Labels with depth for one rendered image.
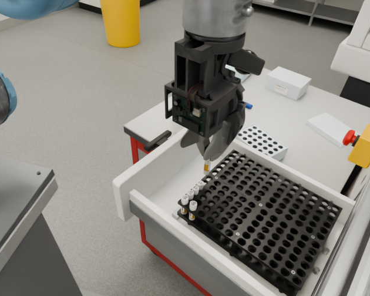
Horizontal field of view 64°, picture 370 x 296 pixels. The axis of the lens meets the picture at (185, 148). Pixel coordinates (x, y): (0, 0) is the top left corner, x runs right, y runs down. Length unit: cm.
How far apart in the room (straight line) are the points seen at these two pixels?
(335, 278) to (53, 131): 199
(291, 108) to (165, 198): 60
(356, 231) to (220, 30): 29
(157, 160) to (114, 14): 263
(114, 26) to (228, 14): 284
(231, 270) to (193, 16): 34
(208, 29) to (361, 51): 92
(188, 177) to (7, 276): 47
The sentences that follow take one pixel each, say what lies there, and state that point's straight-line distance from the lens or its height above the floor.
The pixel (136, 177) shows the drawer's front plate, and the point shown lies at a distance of 52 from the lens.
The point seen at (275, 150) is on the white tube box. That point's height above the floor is 79.
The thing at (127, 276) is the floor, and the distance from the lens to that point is 144.
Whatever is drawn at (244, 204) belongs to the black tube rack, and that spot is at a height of 90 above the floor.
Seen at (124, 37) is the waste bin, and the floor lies 11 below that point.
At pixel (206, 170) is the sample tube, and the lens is 51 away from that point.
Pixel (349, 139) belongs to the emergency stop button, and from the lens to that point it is 77.
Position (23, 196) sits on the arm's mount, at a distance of 74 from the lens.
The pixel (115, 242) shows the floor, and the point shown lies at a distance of 152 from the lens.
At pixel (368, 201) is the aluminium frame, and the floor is 99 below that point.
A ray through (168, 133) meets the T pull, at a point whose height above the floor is 91.
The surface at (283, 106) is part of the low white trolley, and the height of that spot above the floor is 76.
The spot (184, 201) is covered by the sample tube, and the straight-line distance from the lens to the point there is 50.
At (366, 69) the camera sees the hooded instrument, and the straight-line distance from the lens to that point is 122.
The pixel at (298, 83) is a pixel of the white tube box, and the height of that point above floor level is 81.
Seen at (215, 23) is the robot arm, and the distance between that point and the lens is 32.
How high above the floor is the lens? 131
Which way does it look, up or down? 43 degrees down
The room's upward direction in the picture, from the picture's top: 3 degrees clockwise
